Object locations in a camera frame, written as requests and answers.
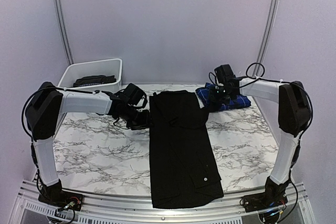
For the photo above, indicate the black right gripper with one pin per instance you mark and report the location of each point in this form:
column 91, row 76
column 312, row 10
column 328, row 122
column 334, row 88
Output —
column 213, row 100

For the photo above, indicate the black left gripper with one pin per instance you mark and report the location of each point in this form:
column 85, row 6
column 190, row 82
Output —
column 145, row 122

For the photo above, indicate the black long sleeve shirt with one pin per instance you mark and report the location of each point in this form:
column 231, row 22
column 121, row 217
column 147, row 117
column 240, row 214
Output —
column 183, row 170

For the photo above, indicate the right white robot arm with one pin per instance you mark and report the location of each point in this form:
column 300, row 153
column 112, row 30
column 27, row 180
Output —
column 295, row 114

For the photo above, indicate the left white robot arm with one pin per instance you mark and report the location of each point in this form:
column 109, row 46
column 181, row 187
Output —
column 45, row 106

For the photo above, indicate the blue plaid folded shirt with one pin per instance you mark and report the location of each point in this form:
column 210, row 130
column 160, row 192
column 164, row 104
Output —
column 203, row 94

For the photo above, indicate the dark clothes in bin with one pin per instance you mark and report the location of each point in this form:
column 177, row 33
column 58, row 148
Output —
column 94, row 80

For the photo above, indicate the white plastic bin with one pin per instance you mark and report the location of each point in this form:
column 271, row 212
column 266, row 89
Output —
column 108, row 73

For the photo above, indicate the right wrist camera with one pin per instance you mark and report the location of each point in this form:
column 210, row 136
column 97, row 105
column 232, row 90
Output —
column 224, row 76

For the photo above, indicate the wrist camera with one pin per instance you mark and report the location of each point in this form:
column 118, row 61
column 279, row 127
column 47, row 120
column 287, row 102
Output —
column 224, row 76
column 134, row 96

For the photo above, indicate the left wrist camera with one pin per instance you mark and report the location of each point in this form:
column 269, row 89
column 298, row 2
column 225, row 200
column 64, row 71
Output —
column 134, row 96

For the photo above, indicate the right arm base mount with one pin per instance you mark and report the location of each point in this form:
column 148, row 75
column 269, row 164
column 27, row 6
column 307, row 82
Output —
column 265, row 201

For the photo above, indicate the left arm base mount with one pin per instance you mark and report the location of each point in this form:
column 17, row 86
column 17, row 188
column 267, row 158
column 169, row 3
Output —
column 64, row 200

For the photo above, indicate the left aluminium corner post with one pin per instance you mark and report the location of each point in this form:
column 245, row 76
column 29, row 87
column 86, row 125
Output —
column 63, row 31

